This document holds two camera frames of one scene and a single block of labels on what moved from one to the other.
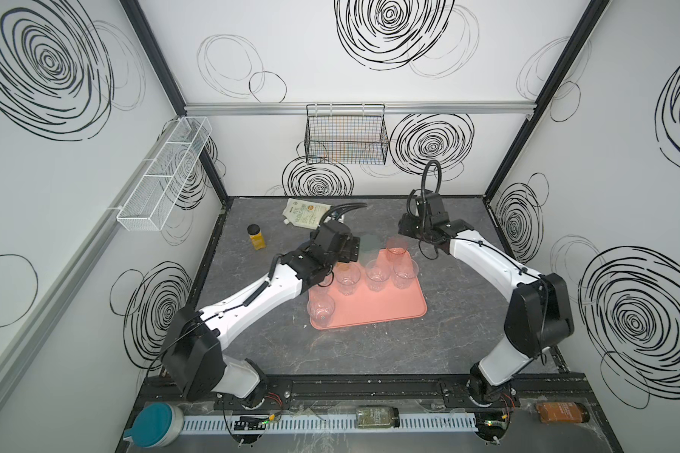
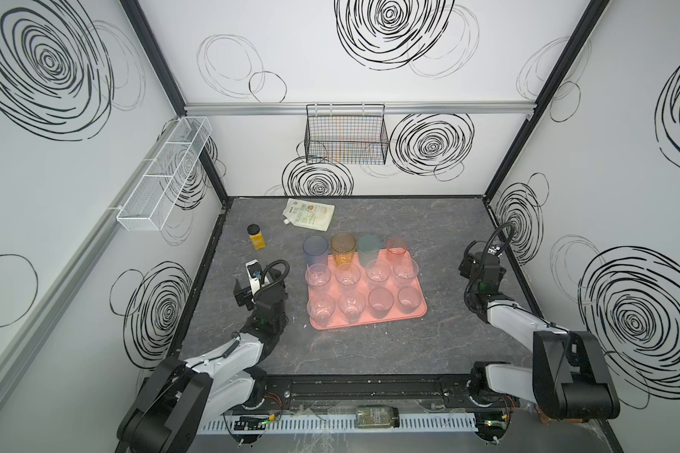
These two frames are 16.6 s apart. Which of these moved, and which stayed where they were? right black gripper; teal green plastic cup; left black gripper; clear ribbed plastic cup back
Moved: right black gripper; left black gripper
Stayed: clear ribbed plastic cup back; teal green plastic cup
